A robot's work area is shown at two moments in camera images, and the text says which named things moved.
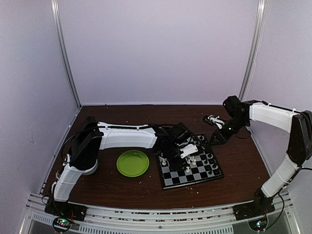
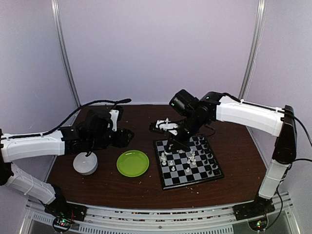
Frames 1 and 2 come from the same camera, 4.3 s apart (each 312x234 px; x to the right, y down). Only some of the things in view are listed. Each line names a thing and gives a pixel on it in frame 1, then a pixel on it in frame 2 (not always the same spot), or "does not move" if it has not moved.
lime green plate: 132,163 does not move
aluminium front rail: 284,220 does not move
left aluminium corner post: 56,8 does not move
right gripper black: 221,140 -> 178,145
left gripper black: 176,166 -> 122,141
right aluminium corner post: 256,43 does not move
